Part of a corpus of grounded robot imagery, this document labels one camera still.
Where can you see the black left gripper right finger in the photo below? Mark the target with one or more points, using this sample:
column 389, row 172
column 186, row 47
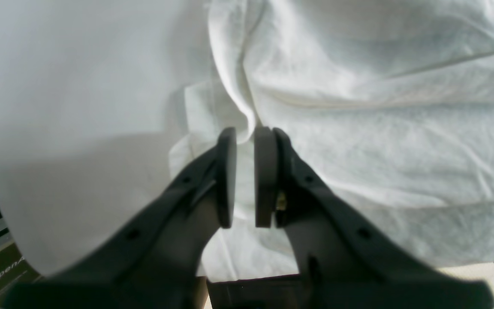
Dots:
column 345, row 261

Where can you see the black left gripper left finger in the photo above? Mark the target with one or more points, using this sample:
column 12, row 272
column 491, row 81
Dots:
column 150, row 262

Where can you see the black computer tower case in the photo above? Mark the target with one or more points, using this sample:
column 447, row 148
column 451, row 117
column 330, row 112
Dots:
column 277, row 292

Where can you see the white printed T-shirt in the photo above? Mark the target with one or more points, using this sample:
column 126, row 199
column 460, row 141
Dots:
column 390, row 102

